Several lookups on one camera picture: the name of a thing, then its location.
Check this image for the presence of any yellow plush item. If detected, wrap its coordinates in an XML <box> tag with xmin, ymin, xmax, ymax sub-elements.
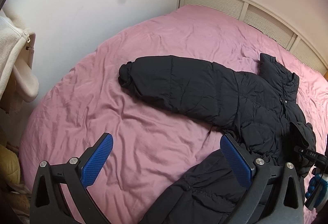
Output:
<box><xmin>0</xmin><ymin>145</ymin><xmax>21</xmax><ymax>184</ymax></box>

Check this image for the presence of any pink bed duvet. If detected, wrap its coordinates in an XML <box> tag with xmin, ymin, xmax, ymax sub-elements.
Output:
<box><xmin>19</xmin><ymin>6</ymin><xmax>327</xmax><ymax>223</ymax></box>

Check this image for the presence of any cream louvered headboard panel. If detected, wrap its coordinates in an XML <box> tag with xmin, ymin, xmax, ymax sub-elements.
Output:
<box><xmin>177</xmin><ymin>0</ymin><xmax>327</xmax><ymax>77</ymax></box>

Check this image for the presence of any right hand blue glove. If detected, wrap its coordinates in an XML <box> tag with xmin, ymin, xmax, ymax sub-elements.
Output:
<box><xmin>305</xmin><ymin>174</ymin><xmax>327</xmax><ymax>208</ymax></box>

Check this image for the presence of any white fleece garment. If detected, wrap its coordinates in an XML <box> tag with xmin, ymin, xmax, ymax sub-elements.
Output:
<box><xmin>1</xmin><ymin>4</ymin><xmax>39</xmax><ymax>103</ymax></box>

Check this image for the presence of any black puffer coat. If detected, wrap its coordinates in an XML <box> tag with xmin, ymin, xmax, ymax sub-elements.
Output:
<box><xmin>118</xmin><ymin>53</ymin><xmax>316</xmax><ymax>223</ymax></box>

